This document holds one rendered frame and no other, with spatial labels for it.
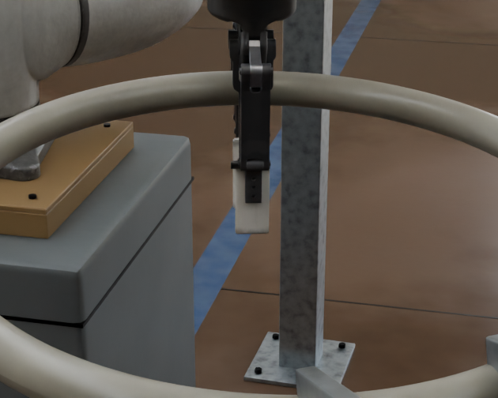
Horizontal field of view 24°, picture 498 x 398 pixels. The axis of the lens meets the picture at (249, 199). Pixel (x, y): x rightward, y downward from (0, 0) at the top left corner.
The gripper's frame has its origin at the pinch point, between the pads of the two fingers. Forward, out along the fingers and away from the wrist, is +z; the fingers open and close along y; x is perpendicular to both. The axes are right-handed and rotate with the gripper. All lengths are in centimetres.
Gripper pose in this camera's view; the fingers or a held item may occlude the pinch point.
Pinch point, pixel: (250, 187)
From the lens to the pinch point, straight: 104.5
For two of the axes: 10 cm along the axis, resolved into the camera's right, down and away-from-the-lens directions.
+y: 0.5, 4.4, -8.9
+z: -0.1, 9.0, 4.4
